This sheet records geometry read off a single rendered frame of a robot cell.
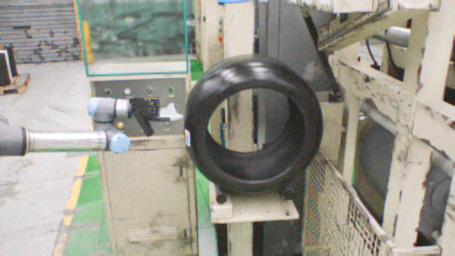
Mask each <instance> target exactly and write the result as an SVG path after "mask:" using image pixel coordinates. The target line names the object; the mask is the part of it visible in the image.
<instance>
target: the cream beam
mask: <svg viewBox="0 0 455 256"><path fill-rule="evenodd" d="M286 3H287V4H290V5H294V6H302V7H306V8H309V9H314V10H321V11H326V12H332V13H344V12H368V13H375V12H377V8H378V5H379V0H331V2H330V4H320V0H286Z"/></svg>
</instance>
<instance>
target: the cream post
mask: <svg viewBox="0 0 455 256"><path fill-rule="evenodd" d="M223 22H224V25H225V35H226V42H225V41H224V59H227V58H230V57H233V56H238V55H243V54H254V1H252V2H243V3H237V4H225V5H223ZM226 123H227V128H226V138H227V148H228V149H231V150H233V151H246V150H254V89H250V90H243V91H241V92H239V93H235V94H234V95H232V96H231V97H228V98H227V102H226ZM252 235H253V221H250V222H228V223H227V255H228V256H252Z"/></svg>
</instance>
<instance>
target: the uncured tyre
mask: <svg viewBox="0 0 455 256"><path fill-rule="evenodd" d="M256 88H262V89H269V90H275V91H277V92H280V93H283V94H284V95H285V96H286V97H287V98H288V105H289V115H288V122H287V125H286V126H285V127H284V130H283V132H282V133H281V135H280V136H279V137H278V138H277V140H275V141H274V142H273V143H271V144H269V146H267V147H264V148H262V149H260V150H258V151H250V152H240V151H233V150H231V149H228V148H226V147H223V146H222V145H220V144H219V143H218V142H217V141H216V140H215V139H214V138H213V137H212V135H211V134H210V132H209V131H208V123H209V121H210V119H211V117H212V114H213V112H215V109H216V108H217V107H218V106H219V105H220V104H221V103H222V102H223V101H225V100H226V99H227V98H228V97H231V96H232V95H234V94H235V93H239V92H241V91H243V90H250V89H256ZM185 129H186V130H187V131H188V132H189V138H190V147H189V146H188V145H187V144H186V140H185V146H186V149H187V152H188V155H189V157H190V158H191V160H192V162H193V164H194V165H195V166H196V169H197V170H199V172H200V173H201V174H202V175H203V176H204V177H205V178H206V179H208V181H211V182H212V183H213V184H214V185H217V186H219V187H220V188H224V189H226V190H227V191H231V192H233V193H240V194H248V195H253V194H261V193H269V192H271V191H274V190H277V189H278V188H282V187H284V186H285V185H288V184H290V183H291V182H292V181H295V180H296V179H297V178H298V177H299V176H300V175H301V174H302V173H303V172H304V171H305V170H306V169H307V168H308V167H309V166H310V165H311V162H313V160H314V159H315V155H316V154H317V152H318V149H319V147H320V145H321V142H322V135H323V116H322V109H321V105H320V103H319V101H318V98H317V97H316V95H315V91H314V90H313V89H312V88H311V87H310V85H309V84H308V83H307V81H306V80H305V79H303V78H302V77H301V76H300V75H299V74H298V73H296V72H295V71H294V70H293V69H292V68H290V67H289V66H288V65H287V64H284V63H283V62H281V61H280V60H277V59H274V58H272V57H269V56H264V55H259V54H243V55H238V56H233V57H230V58H227V59H226V60H222V61H220V62H219V63H216V64H215V65H214V66H212V67H210V68H209V69H208V70H207V71H205V72H204V74H203V75H201V76H200V78H199V79H198V80H197V81H196V83H195V85H194V86H193V89H192V90H191V92H190V94H189V95H188V101H187V104H186V107H185V120H184V139H185Z"/></svg>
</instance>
